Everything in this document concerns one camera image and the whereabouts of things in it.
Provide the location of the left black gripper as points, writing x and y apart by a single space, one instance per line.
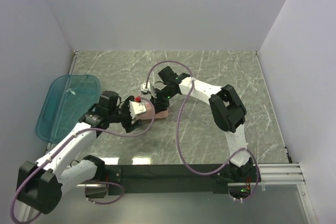
128 124

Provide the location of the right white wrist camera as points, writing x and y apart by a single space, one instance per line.
148 88

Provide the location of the teal plastic tray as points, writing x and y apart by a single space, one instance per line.
68 98

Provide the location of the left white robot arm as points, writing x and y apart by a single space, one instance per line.
42 184

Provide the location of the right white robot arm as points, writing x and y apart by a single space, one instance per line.
228 113

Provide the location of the pink towel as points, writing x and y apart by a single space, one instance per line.
149 111

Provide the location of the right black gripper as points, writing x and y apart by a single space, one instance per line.
159 106

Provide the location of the black base bar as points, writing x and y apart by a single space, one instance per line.
141 179

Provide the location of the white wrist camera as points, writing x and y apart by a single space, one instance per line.
137 108
148 88

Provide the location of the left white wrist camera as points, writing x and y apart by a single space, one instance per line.
137 108

